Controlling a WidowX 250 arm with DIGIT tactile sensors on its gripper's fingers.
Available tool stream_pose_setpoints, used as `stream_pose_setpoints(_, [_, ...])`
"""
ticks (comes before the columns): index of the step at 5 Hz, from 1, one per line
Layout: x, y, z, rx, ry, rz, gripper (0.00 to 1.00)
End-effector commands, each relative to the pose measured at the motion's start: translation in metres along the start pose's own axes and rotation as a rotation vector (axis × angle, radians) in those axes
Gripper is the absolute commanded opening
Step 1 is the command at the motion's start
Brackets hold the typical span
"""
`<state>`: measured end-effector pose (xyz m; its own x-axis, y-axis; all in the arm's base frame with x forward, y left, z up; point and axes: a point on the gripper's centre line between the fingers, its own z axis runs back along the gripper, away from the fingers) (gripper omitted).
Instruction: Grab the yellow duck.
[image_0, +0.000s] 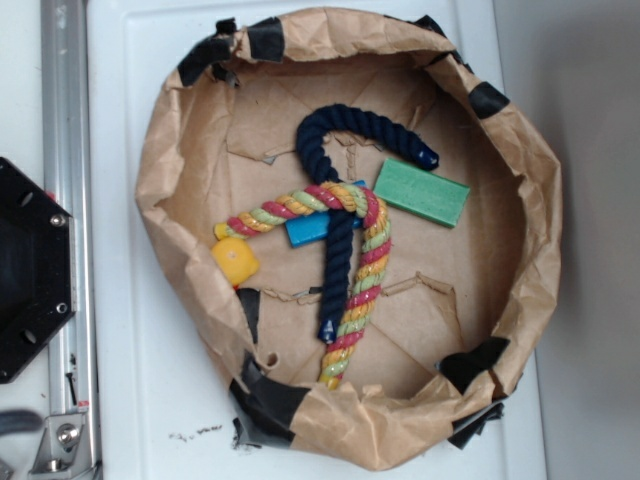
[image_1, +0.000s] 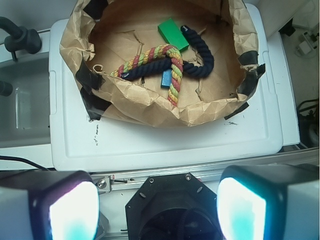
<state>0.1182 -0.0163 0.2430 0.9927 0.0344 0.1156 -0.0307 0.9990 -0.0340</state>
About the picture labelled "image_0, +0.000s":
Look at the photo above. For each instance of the white tray board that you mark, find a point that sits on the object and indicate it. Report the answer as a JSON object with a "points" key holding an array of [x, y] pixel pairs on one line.
{"points": [[164, 411]]}

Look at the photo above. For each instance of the yellow rubber duck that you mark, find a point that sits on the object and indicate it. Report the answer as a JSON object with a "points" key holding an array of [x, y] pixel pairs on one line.
{"points": [[236, 260]]}

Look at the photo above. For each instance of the aluminium rail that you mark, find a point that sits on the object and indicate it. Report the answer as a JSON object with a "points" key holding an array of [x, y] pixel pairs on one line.
{"points": [[73, 378]]}

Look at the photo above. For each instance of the green foam block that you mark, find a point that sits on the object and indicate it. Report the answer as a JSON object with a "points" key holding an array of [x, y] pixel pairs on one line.
{"points": [[421, 193]]}

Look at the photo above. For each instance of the metal corner bracket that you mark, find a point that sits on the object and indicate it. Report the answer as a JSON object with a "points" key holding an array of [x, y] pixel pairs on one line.
{"points": [[64, 451]]}

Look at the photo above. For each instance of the blue rectangular block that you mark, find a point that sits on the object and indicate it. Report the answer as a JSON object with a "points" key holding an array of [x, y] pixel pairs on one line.
{"points": [[312, 207]]}

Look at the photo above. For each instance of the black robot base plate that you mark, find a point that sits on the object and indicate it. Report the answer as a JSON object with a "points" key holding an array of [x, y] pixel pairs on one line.
{"points": [[36, 275]]}

